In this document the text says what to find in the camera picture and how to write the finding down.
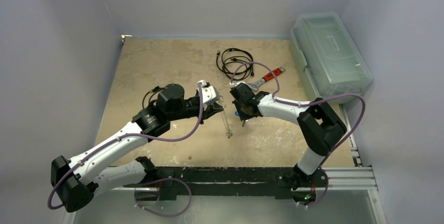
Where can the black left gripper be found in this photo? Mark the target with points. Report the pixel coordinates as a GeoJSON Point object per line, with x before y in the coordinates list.
{"type": "Point", "coordinates": [210, 109]}

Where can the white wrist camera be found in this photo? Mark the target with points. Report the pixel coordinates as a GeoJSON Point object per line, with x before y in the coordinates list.
{"type": "Point", "coordinates": [235, 84]}
{"type": "Point", "coordinates": [207, 93]}

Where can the clear green plastic toolbox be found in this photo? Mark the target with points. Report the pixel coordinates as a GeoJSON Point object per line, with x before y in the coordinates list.
{"type": "Point", "coordinates": [326, 58]}

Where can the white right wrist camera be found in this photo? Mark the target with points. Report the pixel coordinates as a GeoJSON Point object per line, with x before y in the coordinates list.
{"type": "Point", "coordinates": [235, 84]}

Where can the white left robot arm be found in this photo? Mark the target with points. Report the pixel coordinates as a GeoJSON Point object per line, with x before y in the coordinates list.
{"type": "Point", "coordinates": [77, 180]}

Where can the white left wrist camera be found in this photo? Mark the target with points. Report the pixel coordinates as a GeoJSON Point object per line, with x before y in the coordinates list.
{"type": "Point", "coordinates": [207, 93]}

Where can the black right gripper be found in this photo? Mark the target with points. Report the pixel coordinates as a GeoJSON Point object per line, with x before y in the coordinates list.
{"type": "Point", "coordinates": [242, 100]}

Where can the red handled adjustable wrench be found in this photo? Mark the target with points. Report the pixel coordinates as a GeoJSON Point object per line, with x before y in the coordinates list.
{"type": "Point", "coordinates": [276, 72]}

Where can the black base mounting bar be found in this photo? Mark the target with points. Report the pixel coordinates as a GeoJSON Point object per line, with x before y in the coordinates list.
{"type": "Point", "coordinates": [277, 182]}

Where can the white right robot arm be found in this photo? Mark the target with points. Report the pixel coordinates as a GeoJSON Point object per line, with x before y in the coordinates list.
{"type": "Point", "coordinates": [321, 127]}

